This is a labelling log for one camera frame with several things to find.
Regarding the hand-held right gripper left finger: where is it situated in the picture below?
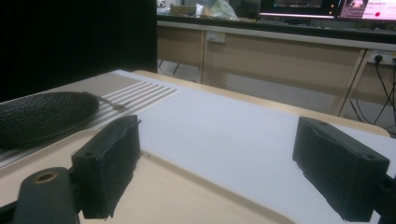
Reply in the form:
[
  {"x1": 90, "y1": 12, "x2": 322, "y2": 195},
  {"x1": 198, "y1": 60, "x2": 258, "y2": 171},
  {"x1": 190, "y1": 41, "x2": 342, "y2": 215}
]
[{"x1": 70, "y1": 114, "x2": 142, "y2": 220}]

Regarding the tangle of black cables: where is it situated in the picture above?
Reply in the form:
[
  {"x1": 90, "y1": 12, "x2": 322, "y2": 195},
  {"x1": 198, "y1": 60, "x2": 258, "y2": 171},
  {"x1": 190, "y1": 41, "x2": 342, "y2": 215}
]
[{"x1": 339, "y1": 55, "x2": 396, "y2": 134}]

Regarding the cardboard box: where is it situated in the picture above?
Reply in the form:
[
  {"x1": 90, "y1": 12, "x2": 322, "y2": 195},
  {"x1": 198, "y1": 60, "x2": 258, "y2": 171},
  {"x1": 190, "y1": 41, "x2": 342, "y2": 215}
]
[{"x1": 169, "y1": 3, "x2": 197, "y2": 17}]

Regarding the grey striped placemat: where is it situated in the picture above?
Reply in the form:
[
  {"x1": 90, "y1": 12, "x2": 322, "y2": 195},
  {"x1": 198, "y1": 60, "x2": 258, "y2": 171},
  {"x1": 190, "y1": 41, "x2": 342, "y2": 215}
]
[{"x1": 0, "y1": 72, "x2": 179, "y2": 169}]

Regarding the white power socket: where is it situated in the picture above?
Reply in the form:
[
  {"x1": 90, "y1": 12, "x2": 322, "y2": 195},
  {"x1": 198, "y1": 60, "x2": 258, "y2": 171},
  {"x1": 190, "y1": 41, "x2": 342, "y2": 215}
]
[
  {"x1": 367, "y1": 49, "x2": 396, "y2": 66},
  {"x1": 205, "y1": 31, "x2": 227, "y2": 45}
]

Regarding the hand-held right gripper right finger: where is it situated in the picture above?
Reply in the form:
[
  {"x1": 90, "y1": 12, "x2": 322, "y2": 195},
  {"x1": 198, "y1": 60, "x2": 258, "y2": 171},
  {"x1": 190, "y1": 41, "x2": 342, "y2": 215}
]
[{"x1": 291, "y1": 116, "x2": 390, "y2": 222}]

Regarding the clear plastic bag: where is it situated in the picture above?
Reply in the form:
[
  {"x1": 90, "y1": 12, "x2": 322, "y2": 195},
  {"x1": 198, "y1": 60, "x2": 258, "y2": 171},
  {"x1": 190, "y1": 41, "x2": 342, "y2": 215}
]
[{"x1": 211, "y1": 0, "x2": 239, "y2": 21}]

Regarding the computer monitor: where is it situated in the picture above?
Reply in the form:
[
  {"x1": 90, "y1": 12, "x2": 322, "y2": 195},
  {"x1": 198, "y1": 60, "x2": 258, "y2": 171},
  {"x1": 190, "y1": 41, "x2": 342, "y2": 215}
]
[
  {"x1": 260, "y1": 0, "x2": 340, "y2": 19},
  {"x1": 337, "y1": 0, "x2": 396, "y2": 22}
]

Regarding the black curtain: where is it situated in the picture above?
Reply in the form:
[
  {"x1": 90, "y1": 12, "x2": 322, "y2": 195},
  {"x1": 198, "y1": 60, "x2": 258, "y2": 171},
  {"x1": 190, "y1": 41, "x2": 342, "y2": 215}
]
[{"x1": 0, "y1": 0, "x2": 158, "y2": 104}]

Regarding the wooden table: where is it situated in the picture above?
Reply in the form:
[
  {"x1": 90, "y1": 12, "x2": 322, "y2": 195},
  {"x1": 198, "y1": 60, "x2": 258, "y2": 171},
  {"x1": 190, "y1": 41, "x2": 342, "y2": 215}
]
[{"x1": 132, "y1": 69, "x2": 391, "y2": 138}]

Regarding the beige workbench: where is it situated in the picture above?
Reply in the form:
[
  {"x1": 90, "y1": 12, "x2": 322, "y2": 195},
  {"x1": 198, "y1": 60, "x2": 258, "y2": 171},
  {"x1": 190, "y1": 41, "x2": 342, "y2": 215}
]
[{"x1": 157, "y1": 20, "x2": 396, "y2": 118}]

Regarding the white board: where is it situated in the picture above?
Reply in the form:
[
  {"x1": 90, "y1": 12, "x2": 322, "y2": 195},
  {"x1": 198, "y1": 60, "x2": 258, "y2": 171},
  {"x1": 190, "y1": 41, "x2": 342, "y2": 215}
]
[{"x1": 113, "y1": 69, "x2": 396, "y2": 224}]

